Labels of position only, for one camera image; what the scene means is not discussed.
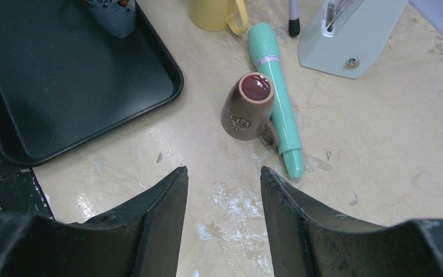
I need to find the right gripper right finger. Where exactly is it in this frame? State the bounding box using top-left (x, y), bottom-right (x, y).
top-left (260, 166), bottom-right (443, 276)

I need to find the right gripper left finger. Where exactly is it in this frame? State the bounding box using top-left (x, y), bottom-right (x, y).
top-left (0, 166), bottom-right (189, 276)

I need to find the blue-grey mug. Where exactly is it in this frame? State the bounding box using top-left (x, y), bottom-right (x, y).
top-left (81, 0), bottom-right (136, 39)

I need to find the brown mug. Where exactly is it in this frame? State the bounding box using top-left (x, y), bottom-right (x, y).
top-left (221, 72), bottom-right (280, 147)

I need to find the yellow mug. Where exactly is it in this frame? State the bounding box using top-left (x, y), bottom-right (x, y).
top-left (188, 0), bottom-right (249, 36)

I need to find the black tray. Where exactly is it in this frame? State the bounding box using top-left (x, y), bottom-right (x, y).
top-left (0, 1), bottom-right (184, 167)

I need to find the white metronome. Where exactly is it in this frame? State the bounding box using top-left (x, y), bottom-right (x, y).
top-left (298, 0), bottom-right (408, 79)

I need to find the teal toy microphone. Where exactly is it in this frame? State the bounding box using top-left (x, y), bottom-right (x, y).
top-left (248, 23), bottom-right (304, 179)

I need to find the tripod stand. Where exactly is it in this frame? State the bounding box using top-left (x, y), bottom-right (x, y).
top-left (288, 0), bottom-right (301, 38)

